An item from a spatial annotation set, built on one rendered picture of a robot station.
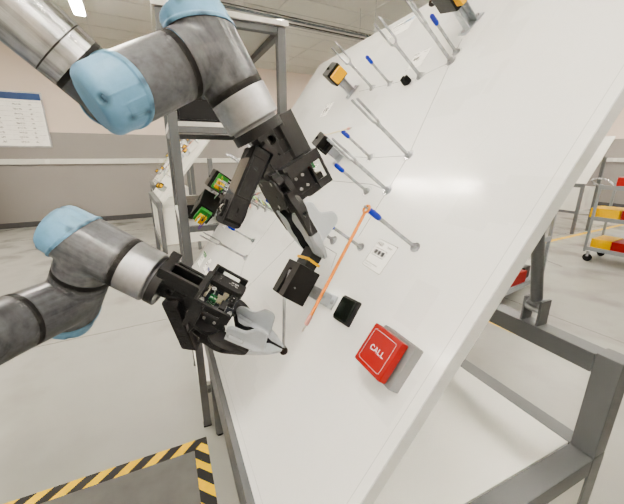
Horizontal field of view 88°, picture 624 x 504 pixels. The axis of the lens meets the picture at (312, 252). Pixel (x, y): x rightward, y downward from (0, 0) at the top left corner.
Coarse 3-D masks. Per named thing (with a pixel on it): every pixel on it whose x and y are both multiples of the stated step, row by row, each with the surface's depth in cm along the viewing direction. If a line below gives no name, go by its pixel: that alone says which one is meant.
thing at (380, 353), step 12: (372, 336) 38; (384, 336) 37; (360, 348) 39; (372, 348) 37; (384, 348) 36; (396, 348) 35; (360, 360) 38; (372, 360) 36; (384, 360) 35; (396, 360) 35; (372, 372) 36; (384, 372) 35
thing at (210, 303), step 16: (176, 256) 44; (160, 272) 42; (176, 272) 44; (192, 272) 44; (208, 272) 45; (160, 288) 45; (176, 288) 44; (192, 288) 43; (208, 288) 44; (224, 288) 46; (240, 288) 46; (192, 304) 42; (208, 304) 42; (224, 304) 44; (192, 320) 45; (208, 320) 46; (224, 320) 43
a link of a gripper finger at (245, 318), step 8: (240, 312) 50; (248, 312) 50; (256, 312) 49; (264, 312) 49; (272, 312) 48; (240, 320) 50; (248, 320) 51; (256, 320) 50; (264, 320) 50; (272, 320) 49; (240, 328) 50; (248, 328) 50; (264, 328) 51; (272, 336) 51; (280, 344) 51
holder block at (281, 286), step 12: (288, 264) 51; (300, 264) 48; (288, 276) 49; (300, 276) 48; (312, 276) 49; (276, 288) 50; (288, 288) 48; (300, 288) 49; (312, 288) 50; (300, 300) 49
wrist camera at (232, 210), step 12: (252, 156) 42; (264, 156) 43; (240, 168) 44; (252, 168) 43; (264, 168) 43; (240, 180) 42; (252, 180) 43; (228, 192) 45; (240, 192) 42; (252, 192) 43; (228, 204) 43; (240, 204) 43; (216, 216) 45; (228, 216) 42; (240, 216) 43
